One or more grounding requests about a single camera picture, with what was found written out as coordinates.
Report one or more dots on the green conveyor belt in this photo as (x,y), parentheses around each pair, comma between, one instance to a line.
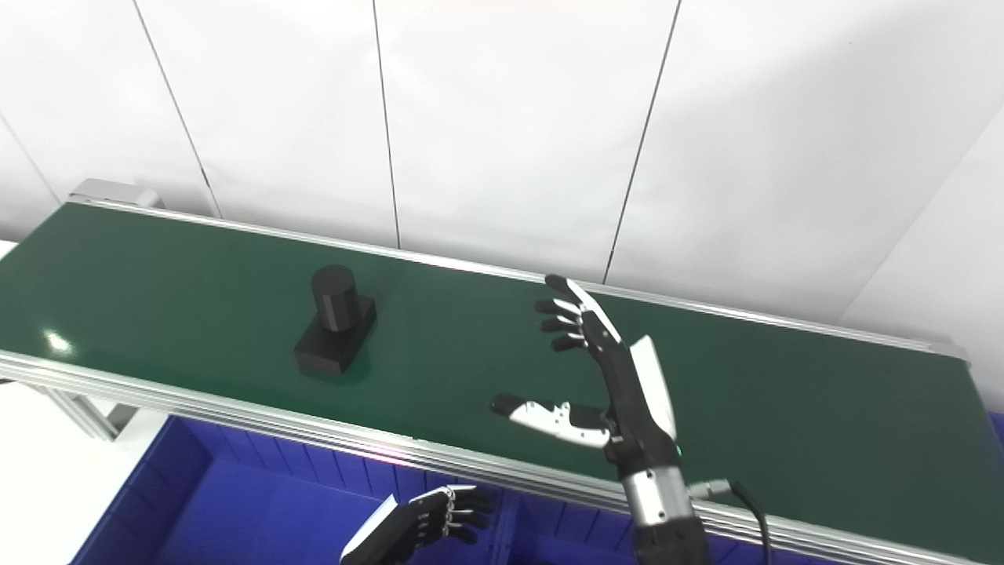
(784,392)

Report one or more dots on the blue plastic bin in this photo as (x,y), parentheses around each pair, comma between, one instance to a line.
(235,502)
(580,541)

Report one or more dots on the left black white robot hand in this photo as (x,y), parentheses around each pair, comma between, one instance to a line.
(400,530)

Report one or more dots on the black cylinder-on-block part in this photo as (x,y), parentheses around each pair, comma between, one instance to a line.
(333,329)

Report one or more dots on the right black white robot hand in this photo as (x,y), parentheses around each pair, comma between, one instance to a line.
(635,400)

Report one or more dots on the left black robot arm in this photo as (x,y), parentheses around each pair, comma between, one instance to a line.
(369,559)

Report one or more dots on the aluminium conveyor leg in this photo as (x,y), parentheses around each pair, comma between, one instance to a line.
(82,412)

